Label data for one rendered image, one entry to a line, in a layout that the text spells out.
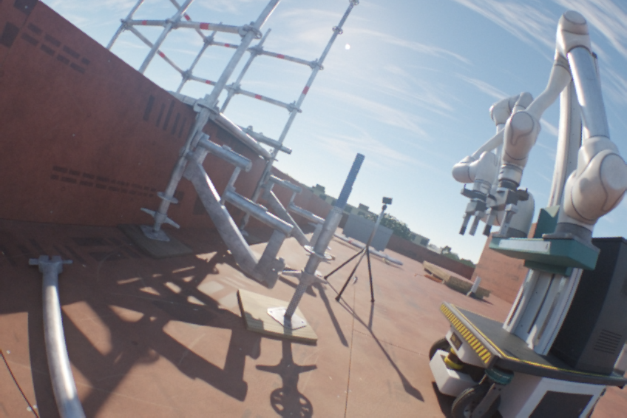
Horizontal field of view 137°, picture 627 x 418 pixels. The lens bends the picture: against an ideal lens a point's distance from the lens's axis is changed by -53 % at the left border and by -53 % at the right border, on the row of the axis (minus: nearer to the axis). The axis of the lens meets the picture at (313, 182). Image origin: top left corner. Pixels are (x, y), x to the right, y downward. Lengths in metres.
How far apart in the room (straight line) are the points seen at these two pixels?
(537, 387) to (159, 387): 1.05
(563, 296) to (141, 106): 1.87
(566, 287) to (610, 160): 0.54
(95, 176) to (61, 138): 0.24
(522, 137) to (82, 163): 1.52
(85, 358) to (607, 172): 1.29
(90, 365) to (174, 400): 0.20
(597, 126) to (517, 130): 0.30
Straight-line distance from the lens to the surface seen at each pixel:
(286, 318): 1.15
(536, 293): 1.39
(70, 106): 1.08
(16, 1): 1.01
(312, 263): 1.06
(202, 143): 1.31
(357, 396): 0.94
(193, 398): 0.68
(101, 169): 1.23
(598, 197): 0.84
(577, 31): 1.17
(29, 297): 0.82
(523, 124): 0.85
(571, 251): 0.94
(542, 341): 1.19
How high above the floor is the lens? 0.52
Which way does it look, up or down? 4 degrees up
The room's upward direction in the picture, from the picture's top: 24 degrees clockwise
